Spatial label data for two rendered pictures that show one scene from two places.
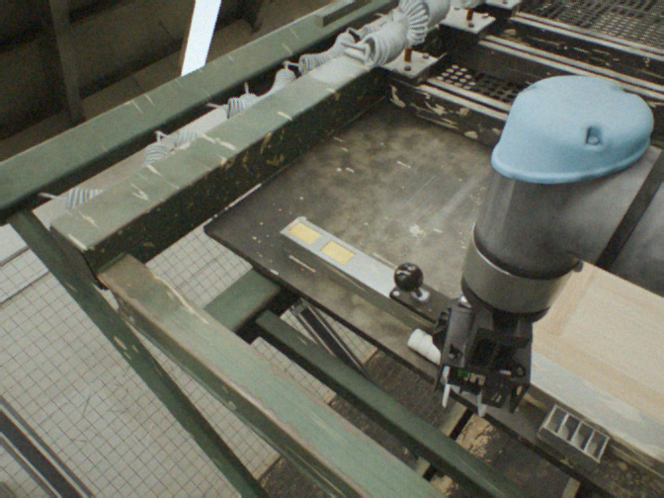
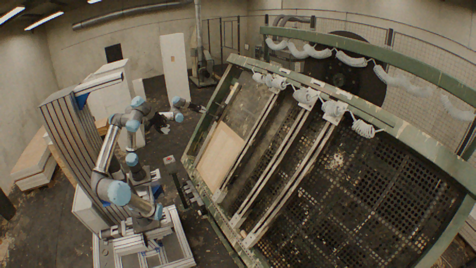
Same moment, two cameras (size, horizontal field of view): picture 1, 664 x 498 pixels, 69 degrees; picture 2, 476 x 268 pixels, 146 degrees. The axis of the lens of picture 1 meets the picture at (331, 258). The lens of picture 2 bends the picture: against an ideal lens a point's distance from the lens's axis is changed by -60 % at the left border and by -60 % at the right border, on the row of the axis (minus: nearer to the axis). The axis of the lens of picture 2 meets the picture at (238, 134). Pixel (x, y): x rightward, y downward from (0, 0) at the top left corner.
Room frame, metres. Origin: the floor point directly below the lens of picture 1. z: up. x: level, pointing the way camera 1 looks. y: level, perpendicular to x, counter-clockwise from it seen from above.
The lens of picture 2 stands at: (0.82, -1.63, 2.23)
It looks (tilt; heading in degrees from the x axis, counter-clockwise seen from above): 34 degrees down; 90
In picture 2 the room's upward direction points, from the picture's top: 1 degrees counter-clockwise
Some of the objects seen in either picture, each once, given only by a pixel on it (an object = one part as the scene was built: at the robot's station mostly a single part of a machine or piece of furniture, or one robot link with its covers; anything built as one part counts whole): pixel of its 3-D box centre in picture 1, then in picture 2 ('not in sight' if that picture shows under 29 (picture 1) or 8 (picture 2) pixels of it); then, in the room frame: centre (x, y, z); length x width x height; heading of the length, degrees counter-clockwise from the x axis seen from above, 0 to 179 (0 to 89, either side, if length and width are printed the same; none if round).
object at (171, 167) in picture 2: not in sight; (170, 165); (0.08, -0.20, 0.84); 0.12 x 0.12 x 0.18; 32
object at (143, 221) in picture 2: not in sight; (142, 214); (0.11, -1.00, 1.09); 0.15 x 0.15 x 0.10
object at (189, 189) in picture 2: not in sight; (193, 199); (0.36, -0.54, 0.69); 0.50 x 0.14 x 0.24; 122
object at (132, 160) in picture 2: not in sight; (133, 161); (-0.11, -0.55, 1.20); 0.13 x 0.12 x 0.14; 122
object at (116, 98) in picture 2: not in sight; (122, 105); (-1.55, 1.47, 0.88); 0.90 x 0.60 x 1.75; 116
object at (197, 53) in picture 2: not in sight; (200, 55); (-0.49, 5.16, 1.10); 1.37 x 0.70 x 2.20; 116
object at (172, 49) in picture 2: not in sight; (175, 70); (-0.88, 3.30, 1.03); 0.61 x 0.58 x 2.05; 116
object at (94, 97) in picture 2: not in sight; (99, 85); (-3.07, 2.60, 1.08); 0.80 x 0.59 x 0.72; 116
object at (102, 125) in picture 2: not in sight; (102, 128); (-2.68, 1.75, 0.15); 0.61 x 0.52 x 0.31; 116
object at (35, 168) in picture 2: not in sight; (46, 148); (-4.03, 0.64, 0.32); 2.45 x 1.06 x 0.65; 116
